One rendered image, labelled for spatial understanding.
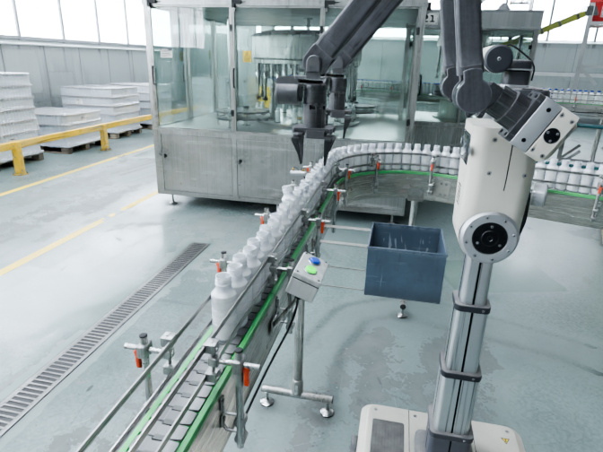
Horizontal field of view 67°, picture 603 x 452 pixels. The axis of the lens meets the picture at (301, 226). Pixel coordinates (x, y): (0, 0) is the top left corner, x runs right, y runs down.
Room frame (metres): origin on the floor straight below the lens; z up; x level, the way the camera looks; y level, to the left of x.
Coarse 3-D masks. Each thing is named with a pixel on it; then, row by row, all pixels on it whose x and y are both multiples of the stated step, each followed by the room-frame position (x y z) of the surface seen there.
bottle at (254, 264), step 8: (248, 248) 1.16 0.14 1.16; (256, 248) 1.14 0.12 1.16; (248, 256) 1.13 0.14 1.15; (256, 256) 1.14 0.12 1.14; (248, 264) 1.13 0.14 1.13; (256, 264) 1.13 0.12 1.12; (256, 272) 1.13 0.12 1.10; (256, 280) 1.13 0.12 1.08; (256, 288) 1.13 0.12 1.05; (256, 304) 1.13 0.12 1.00
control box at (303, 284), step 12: (300, 264) 1.15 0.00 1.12; (312, 264) 1.17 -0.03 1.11; (324, 264) 1.20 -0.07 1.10; (300, 276) 1.10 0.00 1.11; (312, 276) 1.10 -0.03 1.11; (288, 288) 1.10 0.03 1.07; (300, 288) 1.10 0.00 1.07; (312, 288) 1.09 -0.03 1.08; (312, 300) 1.09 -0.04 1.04; (276, 324) 1.17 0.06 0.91; (252, 396) 0.97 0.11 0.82
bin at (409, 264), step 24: (312, 240) 1.80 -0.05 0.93; (384, 240) 2.00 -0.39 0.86; (408, 240) 1.98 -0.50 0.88; (432, 240) 1.96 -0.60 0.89; (384, 264) 1.70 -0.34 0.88; (408, 264) 1.68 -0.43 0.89; (432, 264) 1.66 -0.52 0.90; (384, 288) 1.70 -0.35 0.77; (408, 288) 1.68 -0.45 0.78; (432, 288) 1.66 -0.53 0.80
